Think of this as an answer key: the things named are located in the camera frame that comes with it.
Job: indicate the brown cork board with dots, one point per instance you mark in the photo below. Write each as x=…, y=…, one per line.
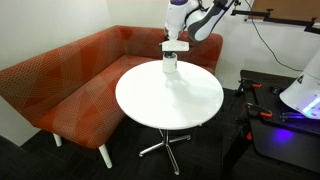
x=286, y=8

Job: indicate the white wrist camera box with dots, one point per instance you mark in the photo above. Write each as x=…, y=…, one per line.
x=175, y=46

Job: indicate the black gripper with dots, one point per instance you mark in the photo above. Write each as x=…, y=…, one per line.
x=170, y=54

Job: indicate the orange patterned corner sofa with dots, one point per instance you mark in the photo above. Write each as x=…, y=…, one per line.
x=66, y=90

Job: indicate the chrome table pedestal base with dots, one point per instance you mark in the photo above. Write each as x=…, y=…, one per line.
x=165, y=146

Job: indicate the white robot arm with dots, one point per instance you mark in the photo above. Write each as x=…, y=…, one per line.
x=200, y=20

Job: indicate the black robot workbench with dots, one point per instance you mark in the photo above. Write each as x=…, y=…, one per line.
x=283, y=143

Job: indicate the white printed mug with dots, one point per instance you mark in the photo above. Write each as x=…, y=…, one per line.
x=169, y=65

